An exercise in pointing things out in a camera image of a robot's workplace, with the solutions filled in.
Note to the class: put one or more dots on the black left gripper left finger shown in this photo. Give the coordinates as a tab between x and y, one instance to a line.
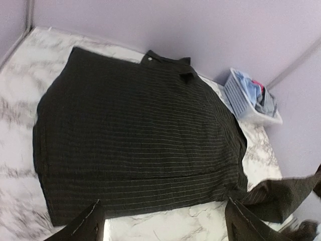
88	225

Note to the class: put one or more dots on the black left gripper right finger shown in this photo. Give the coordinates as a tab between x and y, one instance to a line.
242	224

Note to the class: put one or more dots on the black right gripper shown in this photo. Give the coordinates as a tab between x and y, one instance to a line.
308	230

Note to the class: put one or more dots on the black pinstriped shirt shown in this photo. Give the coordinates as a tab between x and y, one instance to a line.
145	137

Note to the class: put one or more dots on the white plastic laundry basket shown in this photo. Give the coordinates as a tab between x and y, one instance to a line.
242	107

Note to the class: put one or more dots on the grey denim jeans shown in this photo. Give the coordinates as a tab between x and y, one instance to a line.
266	103

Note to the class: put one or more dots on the light blue shirt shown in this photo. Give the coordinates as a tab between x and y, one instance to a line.
252	90

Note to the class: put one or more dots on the red garment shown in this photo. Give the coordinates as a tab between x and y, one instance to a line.
259	85

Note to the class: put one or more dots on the right aluminium corner post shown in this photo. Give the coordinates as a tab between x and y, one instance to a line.
295	64

